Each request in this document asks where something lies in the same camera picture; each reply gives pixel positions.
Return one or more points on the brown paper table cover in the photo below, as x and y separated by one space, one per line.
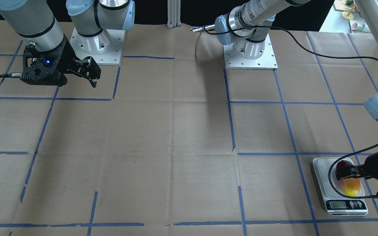
131 156

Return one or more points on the metal cable connector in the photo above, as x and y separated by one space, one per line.
203 28

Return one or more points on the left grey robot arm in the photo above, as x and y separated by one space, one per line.
308 106

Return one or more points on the aluminium profile post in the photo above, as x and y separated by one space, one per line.
173 13

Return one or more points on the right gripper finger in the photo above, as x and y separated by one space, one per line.
88 63
90 75

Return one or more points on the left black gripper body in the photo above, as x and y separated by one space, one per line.
375 165

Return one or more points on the red yellow mango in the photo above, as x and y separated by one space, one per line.
350 186

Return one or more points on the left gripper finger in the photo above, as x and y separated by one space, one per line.
350 171

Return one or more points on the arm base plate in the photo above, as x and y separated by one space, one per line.
105 48
248 55

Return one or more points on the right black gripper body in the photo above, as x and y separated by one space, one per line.
65 55

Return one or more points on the silver digital kitchen scale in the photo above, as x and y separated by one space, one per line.
332 198

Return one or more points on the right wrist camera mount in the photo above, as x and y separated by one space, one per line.
42 68

